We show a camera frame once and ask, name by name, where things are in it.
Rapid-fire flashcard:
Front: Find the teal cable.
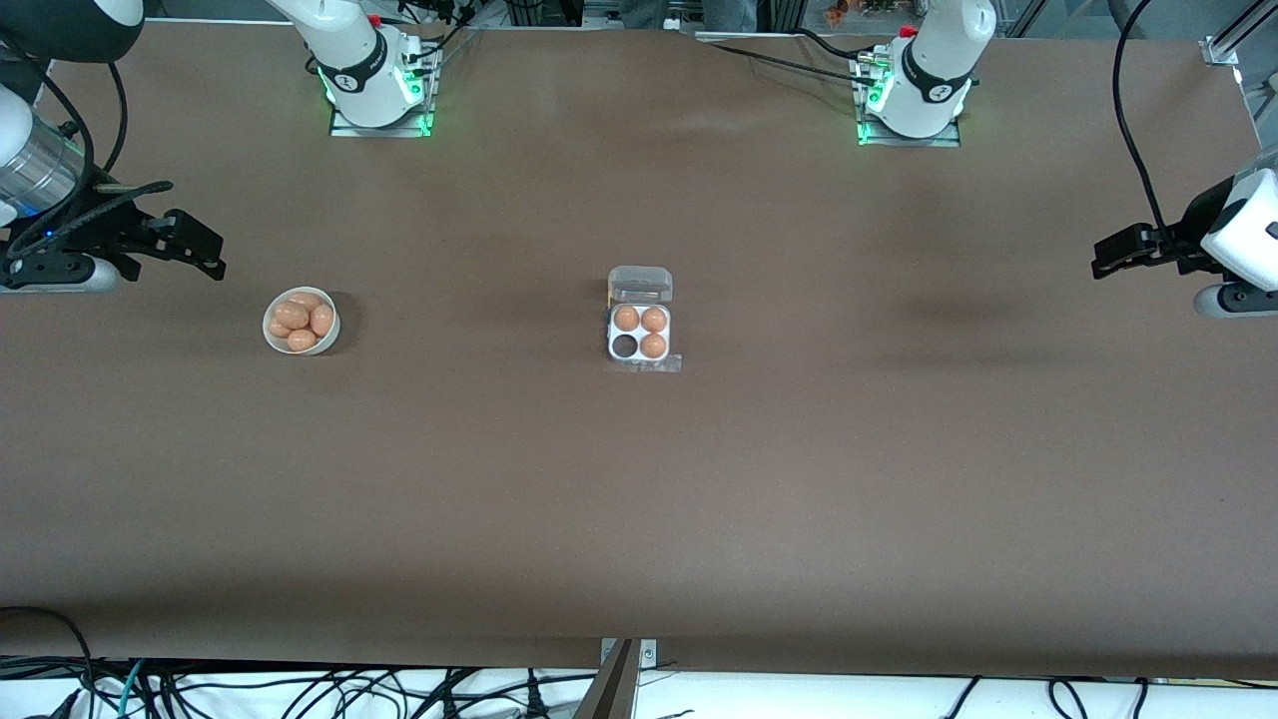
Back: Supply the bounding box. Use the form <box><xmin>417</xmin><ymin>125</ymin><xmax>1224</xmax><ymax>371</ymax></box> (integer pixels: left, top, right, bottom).
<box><xmin>115</xmin><ymin>659</ymin><xmax>148</xmax><ymax>718</ymax></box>

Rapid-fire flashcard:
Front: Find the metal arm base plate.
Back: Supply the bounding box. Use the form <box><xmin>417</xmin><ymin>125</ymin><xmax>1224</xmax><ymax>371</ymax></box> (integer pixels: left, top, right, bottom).
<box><xmin>852</xmin><ymin>55</ymin><xmax>964</xmax><ymax>149</ymax></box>
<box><xmin>329</xmin><ymin>45</ymin><xmax>441</xmax><ymax>139</ymax></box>

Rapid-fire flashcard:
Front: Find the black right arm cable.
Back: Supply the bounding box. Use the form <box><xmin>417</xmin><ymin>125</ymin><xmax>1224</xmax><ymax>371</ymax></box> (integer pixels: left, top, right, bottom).
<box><xmin>0</xmin><ymin>60</ymin><xmax>177</xmax><ymax>277</ymax></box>

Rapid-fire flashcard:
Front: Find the black looped floor cable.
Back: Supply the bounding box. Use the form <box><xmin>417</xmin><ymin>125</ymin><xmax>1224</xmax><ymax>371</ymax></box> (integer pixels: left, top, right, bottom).
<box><xmin>0</xmin><ymin>605</ymin><xmax>97</xmax><ymax>700</ymax></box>

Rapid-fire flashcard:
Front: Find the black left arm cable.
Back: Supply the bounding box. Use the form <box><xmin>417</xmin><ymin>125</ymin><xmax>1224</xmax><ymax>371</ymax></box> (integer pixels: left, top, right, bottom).
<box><xmin>1112</xmin><ymin>0</ymin><xmax>1177</xmax><ymax>241</ymax></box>

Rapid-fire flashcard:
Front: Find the aluminium frame profile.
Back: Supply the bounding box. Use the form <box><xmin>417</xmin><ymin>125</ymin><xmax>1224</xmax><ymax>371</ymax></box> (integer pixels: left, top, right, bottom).
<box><xmin>1201</xmin><ymin>0</ymin><xmax>1278</xmax><ymax>69</ymax></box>

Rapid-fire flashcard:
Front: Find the long black table cable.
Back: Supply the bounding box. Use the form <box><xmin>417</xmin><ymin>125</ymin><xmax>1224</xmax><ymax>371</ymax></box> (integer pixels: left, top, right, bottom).
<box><xmin>697</xmin><ymin>28</ymin><xmax>885</xmax><ymax>85</ymax></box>

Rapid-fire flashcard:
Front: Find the black base cable bundle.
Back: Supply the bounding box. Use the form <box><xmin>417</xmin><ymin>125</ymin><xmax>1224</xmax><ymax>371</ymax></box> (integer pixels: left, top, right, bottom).
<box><xmin>394</xmin><ymin>0</ymin><xmax>478</xmax><ymax>59</ymax></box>

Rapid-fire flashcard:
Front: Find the dark metal pole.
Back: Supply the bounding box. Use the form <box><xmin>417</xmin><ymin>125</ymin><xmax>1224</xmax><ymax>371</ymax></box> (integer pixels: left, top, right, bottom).
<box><xmin>573</xmin><ymin>639</ymin><xmax>641</xmax><ymax>719</ymax></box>

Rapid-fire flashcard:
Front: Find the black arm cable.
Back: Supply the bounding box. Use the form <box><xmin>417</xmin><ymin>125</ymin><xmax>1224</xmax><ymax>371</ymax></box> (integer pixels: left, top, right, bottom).
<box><xmin>1112</xmin><ymin>0</ymin><xmax>1177</xmax><ymax>241</ymax></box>
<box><xmin>0</xmin><ymin>60</ymin><xmax>177</xmax><ymax>277</ymax></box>

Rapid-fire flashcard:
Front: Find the white round bowl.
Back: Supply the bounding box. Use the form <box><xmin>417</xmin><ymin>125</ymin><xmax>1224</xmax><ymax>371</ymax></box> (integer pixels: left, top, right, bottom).
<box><xmin>263</xmin><ymin>287</ymin><xmax>341</xmax><ymax>357</ymax></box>

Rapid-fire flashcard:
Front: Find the clear plastic egg carton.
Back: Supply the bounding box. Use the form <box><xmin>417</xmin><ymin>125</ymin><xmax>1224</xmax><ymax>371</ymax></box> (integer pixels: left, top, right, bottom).
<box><xmin>605</xmin><ymin>266</ymin><xmax>684</xmax><ymax>374</ymax></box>

